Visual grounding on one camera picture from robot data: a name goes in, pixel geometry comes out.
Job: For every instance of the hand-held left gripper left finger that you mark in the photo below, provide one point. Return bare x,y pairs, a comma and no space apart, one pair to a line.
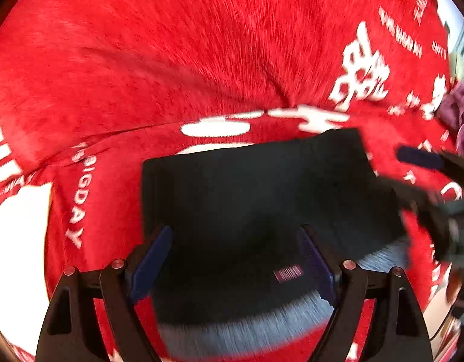
152,264

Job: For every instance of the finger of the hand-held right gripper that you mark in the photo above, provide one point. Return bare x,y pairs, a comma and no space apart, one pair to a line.
420,157
416,203

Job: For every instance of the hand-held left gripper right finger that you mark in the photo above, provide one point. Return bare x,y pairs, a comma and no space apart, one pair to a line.
317,267

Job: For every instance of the black pants with grey waistband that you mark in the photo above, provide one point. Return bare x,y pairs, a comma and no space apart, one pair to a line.
254,196

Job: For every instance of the purple cloth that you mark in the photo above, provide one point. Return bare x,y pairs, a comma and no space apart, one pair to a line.
462,120

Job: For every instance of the white bed sheet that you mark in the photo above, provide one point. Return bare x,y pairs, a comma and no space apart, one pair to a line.
17,241

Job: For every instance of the red printed blanket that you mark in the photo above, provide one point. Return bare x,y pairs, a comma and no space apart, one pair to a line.
179,64

